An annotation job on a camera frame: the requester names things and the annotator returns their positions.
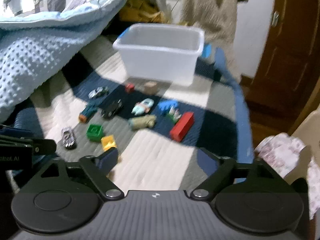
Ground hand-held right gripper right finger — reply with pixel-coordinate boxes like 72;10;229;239
189;147;284;201

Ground beige knitted garment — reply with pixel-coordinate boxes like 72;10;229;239
179;0;238;44

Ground white and green toy car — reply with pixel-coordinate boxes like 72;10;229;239
89;86;110;99

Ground yellow building block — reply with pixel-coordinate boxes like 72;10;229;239
101;135;118;152

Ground light blue capsule toy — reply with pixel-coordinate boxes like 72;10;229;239
132;99;155;116

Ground blue toy figure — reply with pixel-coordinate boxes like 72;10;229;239
158;100;178;116

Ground plain wooden cube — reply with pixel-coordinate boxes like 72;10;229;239
144;81;158;94

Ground small white and green figure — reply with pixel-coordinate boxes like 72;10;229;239
168;107;182;124

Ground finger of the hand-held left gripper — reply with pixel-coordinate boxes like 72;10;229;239
32;139;57;155

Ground brown wooden door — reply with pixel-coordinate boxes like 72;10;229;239
240;0;320;137

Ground black toy car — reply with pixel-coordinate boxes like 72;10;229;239
101;99;124;119

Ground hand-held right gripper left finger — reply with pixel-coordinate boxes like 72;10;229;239
35;147;124;201

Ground striped toy car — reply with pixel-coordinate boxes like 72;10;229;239
61;127;76;150

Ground pink floral cloth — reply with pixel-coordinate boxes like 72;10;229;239
254;132;320;220

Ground mustard yellow cloth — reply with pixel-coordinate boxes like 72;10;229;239
119;0;167;23

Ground white translucent plastic container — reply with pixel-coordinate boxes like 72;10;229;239
112;23;212;87

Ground cream furniture edge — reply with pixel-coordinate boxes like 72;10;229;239
287;109;320;143

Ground patchwork quilt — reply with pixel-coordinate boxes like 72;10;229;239
0;34;255;195

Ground light blue dotted blanket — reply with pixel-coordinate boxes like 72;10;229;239
0;21;123;124

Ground green building block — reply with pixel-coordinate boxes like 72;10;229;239
86;124;104;141

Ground olive green toy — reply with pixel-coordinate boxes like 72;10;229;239
129;115;157;131

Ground long red block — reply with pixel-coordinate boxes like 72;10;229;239
169;112;195;142

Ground teal and orange toy truck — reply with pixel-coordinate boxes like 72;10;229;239
78;102;101;123

